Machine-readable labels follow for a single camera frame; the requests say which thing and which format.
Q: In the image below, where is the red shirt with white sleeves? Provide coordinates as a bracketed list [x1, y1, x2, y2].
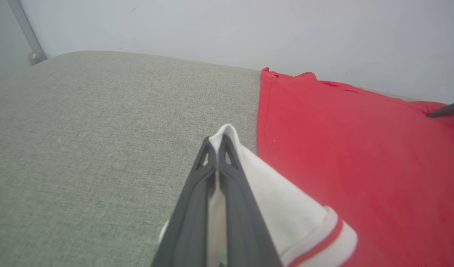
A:
[158, 67, 454, 267]

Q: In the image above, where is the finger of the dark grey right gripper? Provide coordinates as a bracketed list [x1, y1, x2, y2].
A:
[426, 99, 454, 118]

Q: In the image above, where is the grey metal frame strip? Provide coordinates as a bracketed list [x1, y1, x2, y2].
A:
[7, 0, 48, 66]

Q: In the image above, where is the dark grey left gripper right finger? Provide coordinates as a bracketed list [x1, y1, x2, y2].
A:
[216, 134, 284, 267]

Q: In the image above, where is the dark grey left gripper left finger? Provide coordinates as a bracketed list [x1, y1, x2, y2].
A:
[150, 136, 217, 267]

